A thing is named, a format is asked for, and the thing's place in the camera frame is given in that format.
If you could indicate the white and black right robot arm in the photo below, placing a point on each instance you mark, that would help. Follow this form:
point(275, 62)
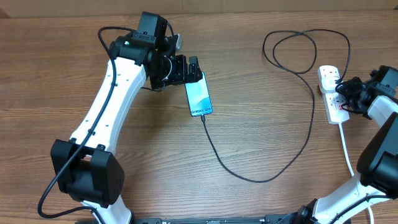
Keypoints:
point(376, 178)

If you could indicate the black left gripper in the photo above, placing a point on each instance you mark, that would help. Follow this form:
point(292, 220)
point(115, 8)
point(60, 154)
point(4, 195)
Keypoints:
point(181, 75)

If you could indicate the white charger plug adapter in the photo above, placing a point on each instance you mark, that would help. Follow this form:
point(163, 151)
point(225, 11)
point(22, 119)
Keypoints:
point(328, 84)

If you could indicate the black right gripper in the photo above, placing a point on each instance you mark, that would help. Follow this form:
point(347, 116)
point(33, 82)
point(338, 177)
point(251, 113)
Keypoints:
point(352, 83)

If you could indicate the smartphone with blue screen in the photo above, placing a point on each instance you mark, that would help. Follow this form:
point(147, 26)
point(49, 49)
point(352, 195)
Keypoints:
point(198, 97)

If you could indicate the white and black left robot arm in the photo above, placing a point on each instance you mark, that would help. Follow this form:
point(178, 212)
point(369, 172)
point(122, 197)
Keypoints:
point(85, 166)

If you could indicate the white power strip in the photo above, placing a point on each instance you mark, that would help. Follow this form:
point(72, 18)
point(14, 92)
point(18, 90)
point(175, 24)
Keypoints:
point(333, 101)

